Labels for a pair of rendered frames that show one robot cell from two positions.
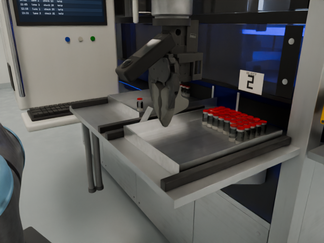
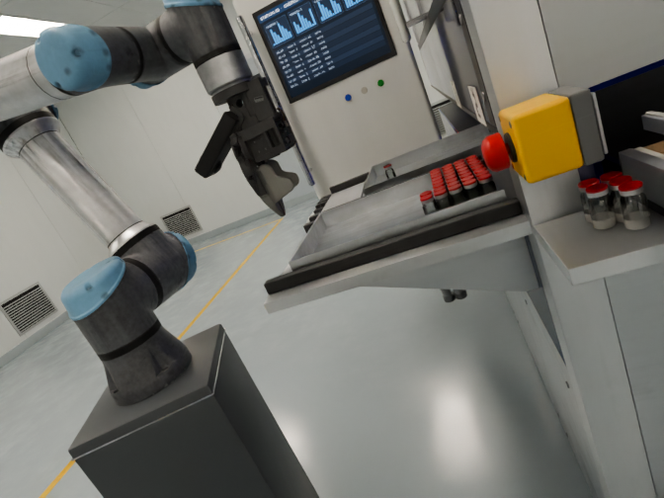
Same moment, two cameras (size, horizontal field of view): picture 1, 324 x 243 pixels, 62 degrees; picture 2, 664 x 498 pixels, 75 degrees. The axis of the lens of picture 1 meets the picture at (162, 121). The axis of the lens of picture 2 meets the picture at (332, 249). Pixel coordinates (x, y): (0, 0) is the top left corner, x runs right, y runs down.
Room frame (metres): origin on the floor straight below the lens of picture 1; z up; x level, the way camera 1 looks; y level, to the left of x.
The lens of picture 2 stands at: (0.11, -0.60, 1.11)
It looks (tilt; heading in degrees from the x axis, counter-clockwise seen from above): 17 degrees down; 51
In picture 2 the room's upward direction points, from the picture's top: 24 degrees counter-clockwise
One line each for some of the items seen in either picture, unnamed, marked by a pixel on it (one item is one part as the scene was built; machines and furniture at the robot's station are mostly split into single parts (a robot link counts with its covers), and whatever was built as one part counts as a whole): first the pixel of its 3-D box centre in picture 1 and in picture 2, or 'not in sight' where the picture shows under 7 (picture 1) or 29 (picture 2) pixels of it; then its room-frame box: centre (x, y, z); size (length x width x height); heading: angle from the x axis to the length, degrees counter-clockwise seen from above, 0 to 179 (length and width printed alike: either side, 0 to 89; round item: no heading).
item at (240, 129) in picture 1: (239, 135); (430, 209); (0.65, -0.20, 0.90); 0.02 x 0.02 x 0.05
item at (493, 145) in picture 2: not in sight; (501, 150); (0.56, -0.38, 0.99); 0.04 x 0.04 x 0.04; 33
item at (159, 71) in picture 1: (174, 51); (254, 124); (0.54, -0.02, 1.13); 0.09 x 0.08 x 0.12; 123
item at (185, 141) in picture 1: (200, 133); (394, 212); (0.68, -0.11, 0.90); 0.34 x 0.26 x 0.04; 123
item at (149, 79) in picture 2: not in sight; (147, 54); (0.48, 0.07, 1.29); 0.11 x 0.11 x 0.08; 23
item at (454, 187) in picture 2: (229, 123); (454, 187); (0.74, -0.20, 0.90); 0.18 x 0.02 x 0.05; 33
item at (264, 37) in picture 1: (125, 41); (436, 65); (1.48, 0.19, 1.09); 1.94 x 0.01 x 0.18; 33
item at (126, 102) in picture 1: (161, 100); (435, 158); (1.01, 0.00, 0.90); 0.34 x 0.26 x 0.04; 123
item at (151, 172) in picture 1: (171, 123); (411, 197); (0.83, -0.03, 0.87); 0.70 x 0.48 x 0.02; 33
